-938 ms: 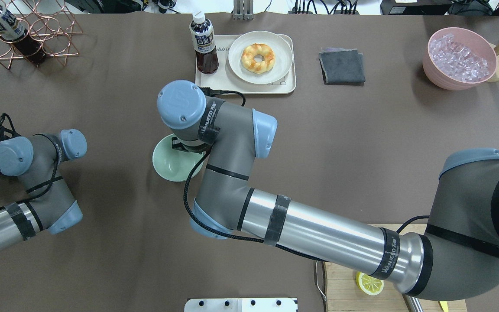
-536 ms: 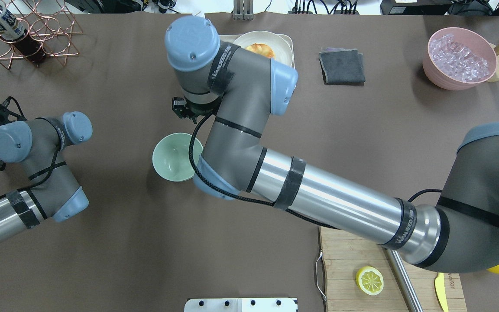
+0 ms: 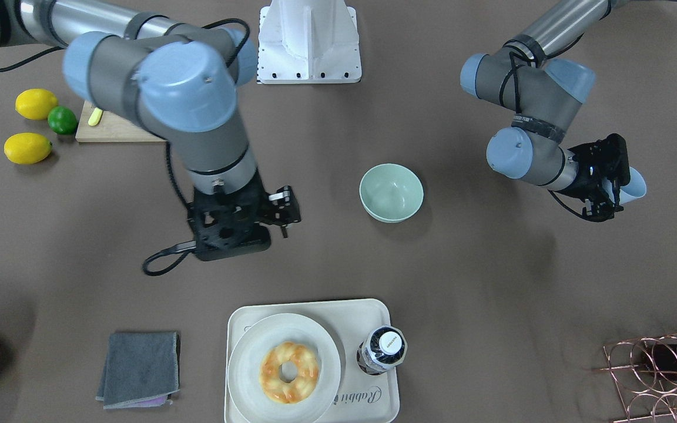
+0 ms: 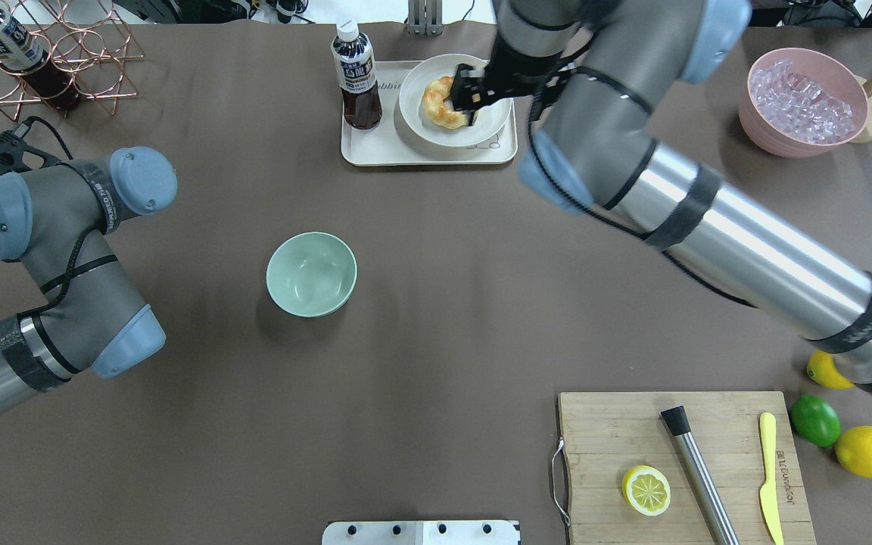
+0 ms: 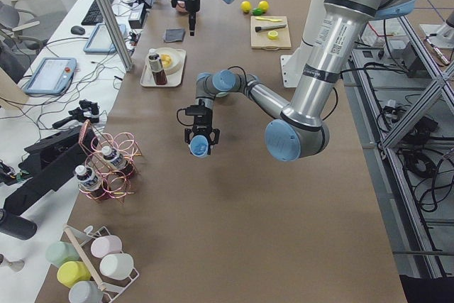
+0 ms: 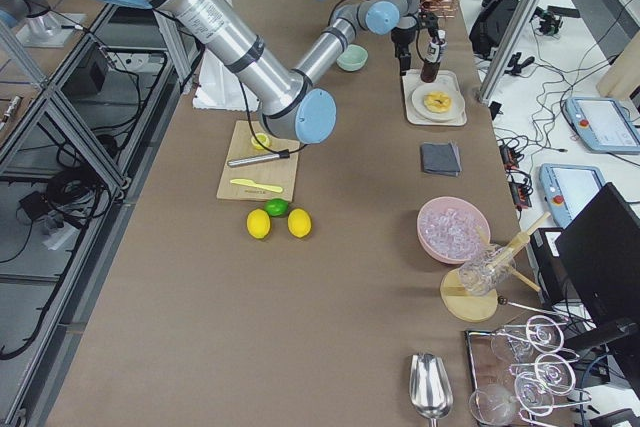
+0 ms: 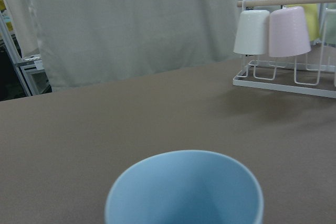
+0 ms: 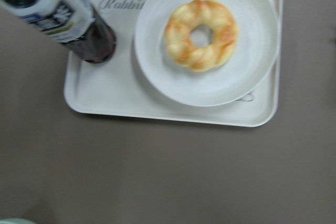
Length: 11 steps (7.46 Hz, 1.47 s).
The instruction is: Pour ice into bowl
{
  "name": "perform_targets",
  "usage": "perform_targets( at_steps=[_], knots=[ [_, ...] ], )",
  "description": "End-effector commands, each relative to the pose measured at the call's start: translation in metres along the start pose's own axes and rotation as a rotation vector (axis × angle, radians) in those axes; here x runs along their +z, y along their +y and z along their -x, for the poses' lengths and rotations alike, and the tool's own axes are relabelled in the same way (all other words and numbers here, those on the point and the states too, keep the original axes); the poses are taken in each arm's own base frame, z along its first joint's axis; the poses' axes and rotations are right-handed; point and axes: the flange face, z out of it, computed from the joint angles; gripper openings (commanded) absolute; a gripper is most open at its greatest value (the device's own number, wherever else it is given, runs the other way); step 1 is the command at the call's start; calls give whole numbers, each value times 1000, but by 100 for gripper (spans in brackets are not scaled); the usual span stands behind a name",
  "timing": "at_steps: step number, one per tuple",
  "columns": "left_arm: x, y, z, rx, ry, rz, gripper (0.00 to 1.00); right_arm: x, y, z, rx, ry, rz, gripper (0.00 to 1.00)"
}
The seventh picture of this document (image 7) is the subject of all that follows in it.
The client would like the white wire cup rack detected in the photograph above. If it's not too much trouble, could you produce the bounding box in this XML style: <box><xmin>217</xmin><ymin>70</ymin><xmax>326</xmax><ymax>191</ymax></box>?
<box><xmin>233</xmin><ymin>0</ymin><xmax>335</xmax><ymax>98</ymax></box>

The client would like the beige curtain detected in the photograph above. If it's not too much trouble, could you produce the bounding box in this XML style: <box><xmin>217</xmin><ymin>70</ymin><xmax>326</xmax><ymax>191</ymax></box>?
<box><xmin>4</xmin><ymin>0</ymin><xmax>239</xmax><ymax>91</ymax></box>

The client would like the yellow cup on rack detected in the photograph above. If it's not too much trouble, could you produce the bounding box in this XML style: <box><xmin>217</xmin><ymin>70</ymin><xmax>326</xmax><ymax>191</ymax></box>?
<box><xmin>286</xmin><ymin>4</ymin><xmax>320</xmax><ymax>41</ymax></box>

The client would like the pink cup on rack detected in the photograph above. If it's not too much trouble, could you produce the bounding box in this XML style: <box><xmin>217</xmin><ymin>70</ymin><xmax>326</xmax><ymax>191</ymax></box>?
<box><xmin>268</xmin><ymin>6</ymin><xmax>311</xmax><ymax>58</ymax></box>

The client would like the white cup on rack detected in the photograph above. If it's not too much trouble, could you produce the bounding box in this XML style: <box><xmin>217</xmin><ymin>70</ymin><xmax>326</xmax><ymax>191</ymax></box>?
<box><xmin>233</xmin><ymin>10</ymin><xmax>270</xmax><ymax>55</ymax></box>

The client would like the light blue cup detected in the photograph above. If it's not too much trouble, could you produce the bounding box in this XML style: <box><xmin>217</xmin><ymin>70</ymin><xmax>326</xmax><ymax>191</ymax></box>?
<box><xmin>104</xmin><ymin>150</ymin><xmax>264</xmax><ymax>223</ymax></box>

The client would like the green cup on rack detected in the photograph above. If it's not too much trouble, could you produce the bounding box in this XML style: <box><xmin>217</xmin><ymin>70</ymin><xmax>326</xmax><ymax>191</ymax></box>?
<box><xmin>324</xmin><ymin>8</ymin><xmax>335</xmax><ymax>47</ymax></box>

